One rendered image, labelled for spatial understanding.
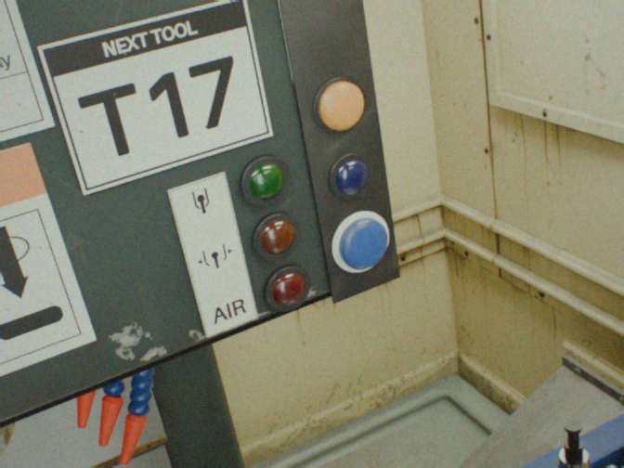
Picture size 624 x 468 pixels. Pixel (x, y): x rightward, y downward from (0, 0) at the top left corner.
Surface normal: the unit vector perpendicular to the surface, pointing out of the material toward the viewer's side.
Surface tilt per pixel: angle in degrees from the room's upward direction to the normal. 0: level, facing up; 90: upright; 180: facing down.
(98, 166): 90
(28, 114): 90
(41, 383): 90
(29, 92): 90
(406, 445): 0
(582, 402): 24
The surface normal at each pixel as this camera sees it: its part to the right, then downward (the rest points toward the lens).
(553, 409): -0.52, -0.67
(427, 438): -0.17, -0.88
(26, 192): 0.43, 0.33
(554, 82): -0.89, 0.32
